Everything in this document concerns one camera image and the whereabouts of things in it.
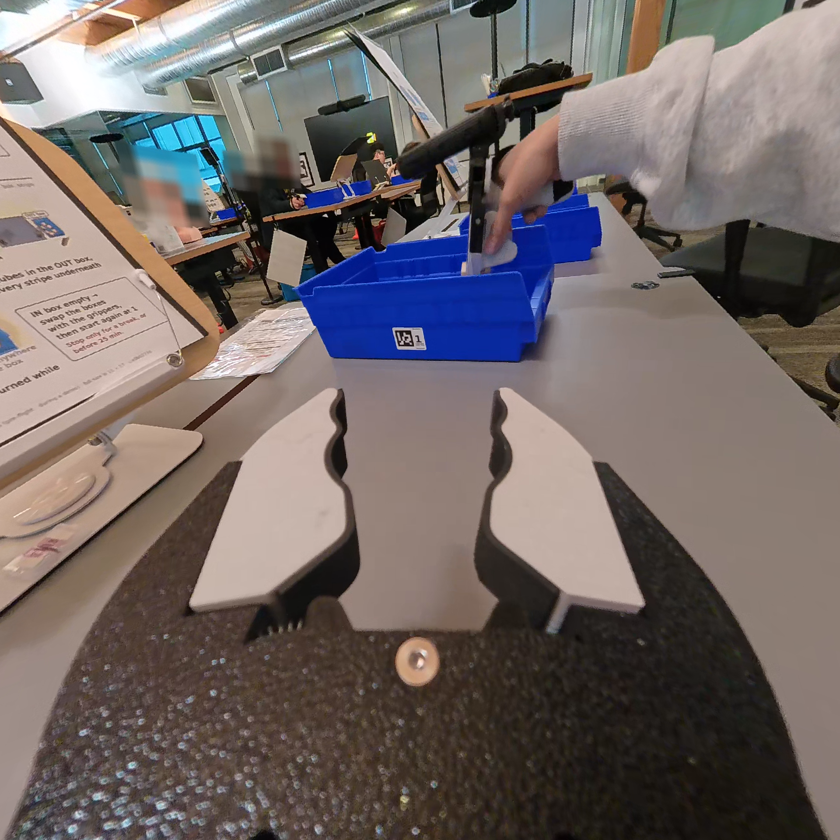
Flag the black wall screen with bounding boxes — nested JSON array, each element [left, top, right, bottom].
[[303, 96, 399, 183]]

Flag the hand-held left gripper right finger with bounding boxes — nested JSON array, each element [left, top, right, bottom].
[[474, 387, 646, 634]]

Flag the black wall speaker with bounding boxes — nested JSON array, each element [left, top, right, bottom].
[[0, 61, 45, 106]]

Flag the printed instruction sheet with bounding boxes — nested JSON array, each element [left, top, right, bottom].
[[0, 121, 207, 447]]

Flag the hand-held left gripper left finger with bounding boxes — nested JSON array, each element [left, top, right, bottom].
[[189, 387, 362, 614]]

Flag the instruction sheet on stand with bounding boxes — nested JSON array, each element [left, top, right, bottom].
[[0, 115, 222, 614]]

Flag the black gloves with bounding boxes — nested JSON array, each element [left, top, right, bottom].
[[497, 59, 573, 94]]

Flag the grey board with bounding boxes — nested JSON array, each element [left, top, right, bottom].
[[265, 228, 307, 287]]

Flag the blue plastic bin white tag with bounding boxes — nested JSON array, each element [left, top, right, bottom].
[[294, 223, 555, 363]]

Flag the wooden post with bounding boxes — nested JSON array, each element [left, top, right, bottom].
[[626, 0, 668, 74]]

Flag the white tilted instruction board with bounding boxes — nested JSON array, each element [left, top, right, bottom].
[[343, 25, 463, 194]]

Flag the laminated instruction sheets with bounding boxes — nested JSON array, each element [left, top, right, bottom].
[[189, 305, 319, 382]]

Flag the silver air duct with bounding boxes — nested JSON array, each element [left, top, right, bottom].
[[85, 0, 460, 89]]

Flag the wooden standing desk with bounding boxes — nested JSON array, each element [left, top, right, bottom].
[[465, 72, 593, 191]]

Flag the person's right forearm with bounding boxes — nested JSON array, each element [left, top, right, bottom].
[[558, 0, 840, 237]]

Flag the person's right hand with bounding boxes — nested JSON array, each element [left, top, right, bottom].
[[482, 115, 572, 257]]

